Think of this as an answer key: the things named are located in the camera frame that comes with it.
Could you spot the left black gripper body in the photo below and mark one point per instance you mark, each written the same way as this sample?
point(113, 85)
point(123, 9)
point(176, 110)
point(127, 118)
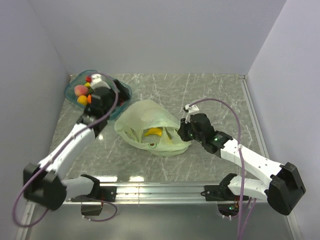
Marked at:
point(113, 98)

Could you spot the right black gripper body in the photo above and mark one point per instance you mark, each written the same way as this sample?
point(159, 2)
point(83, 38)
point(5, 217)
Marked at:
point(188, 133)

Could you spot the light green plastic bag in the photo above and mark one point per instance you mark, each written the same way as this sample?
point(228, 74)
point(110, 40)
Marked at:
point(146, 114)

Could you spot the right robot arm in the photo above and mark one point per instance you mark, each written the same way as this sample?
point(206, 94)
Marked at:
point(279, 184)

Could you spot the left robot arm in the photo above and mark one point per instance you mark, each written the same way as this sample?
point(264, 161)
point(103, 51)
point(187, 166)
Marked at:
point(45, 183)

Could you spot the orange fruit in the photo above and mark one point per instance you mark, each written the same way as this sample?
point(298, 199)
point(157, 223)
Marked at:
point(89, 98)

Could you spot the yellow fruit in bag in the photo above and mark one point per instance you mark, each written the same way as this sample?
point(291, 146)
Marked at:
point(156, 135)

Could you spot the small yellow lemon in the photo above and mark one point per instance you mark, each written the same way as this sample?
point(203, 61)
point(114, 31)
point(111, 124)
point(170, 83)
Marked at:
point(82, 100)

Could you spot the yellow banana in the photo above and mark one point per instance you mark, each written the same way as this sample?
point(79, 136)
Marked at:
point(87, 84)

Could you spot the pink peach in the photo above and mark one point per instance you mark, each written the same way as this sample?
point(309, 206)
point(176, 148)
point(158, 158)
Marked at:
point(80, 90)

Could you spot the blue transparent plastic tray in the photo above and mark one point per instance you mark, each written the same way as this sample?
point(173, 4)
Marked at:
point(80, 80)

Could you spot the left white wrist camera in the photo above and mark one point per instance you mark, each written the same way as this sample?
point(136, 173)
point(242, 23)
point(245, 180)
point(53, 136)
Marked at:
point(96, 81)

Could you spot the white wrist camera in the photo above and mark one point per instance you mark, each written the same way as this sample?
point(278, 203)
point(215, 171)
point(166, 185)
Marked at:
point(96, 81)
point(190, 111)

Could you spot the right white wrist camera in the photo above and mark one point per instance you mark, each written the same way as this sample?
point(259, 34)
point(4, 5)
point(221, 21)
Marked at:
point(190, 111)

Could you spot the aluminium mounting rail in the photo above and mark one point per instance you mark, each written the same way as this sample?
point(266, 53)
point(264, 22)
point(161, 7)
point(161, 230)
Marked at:
point(190, 192)

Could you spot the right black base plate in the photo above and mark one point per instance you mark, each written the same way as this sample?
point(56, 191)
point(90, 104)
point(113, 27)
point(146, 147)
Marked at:
point(218, 193)

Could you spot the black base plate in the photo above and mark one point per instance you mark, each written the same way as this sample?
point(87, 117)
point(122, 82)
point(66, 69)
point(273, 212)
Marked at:
point(107, 193)
point(218, 193)

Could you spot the right side aluminium rail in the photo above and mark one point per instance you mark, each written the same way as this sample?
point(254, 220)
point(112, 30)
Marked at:
point(253, 116)

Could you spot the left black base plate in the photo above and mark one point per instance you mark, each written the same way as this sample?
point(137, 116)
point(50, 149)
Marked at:
point(107, 193)

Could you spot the black box under rail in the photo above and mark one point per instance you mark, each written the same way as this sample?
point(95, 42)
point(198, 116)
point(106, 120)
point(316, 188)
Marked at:
point(89, 210)

